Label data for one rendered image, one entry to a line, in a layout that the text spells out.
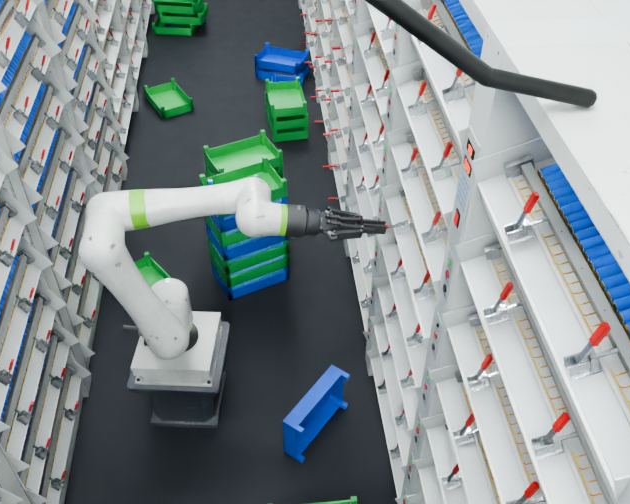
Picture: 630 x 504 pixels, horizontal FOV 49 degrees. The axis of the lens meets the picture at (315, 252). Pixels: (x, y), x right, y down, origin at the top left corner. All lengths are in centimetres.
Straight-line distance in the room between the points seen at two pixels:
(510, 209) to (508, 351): 25
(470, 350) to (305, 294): 169
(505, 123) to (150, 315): 126
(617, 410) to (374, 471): 170
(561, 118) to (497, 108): 23
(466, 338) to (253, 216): 71
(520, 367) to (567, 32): 55
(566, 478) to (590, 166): 47
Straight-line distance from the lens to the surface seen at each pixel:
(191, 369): 239
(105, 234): 195
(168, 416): 268
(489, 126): 121
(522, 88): 96
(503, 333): 127
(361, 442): 264
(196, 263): 328
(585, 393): 98
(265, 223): 191
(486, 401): 142
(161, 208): 203
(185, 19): 525
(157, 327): 213
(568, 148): 93
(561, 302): 106
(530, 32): 120
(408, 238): 201
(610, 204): 85
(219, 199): 202
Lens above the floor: 224
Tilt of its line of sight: 43 degrees down
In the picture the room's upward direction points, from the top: straight up
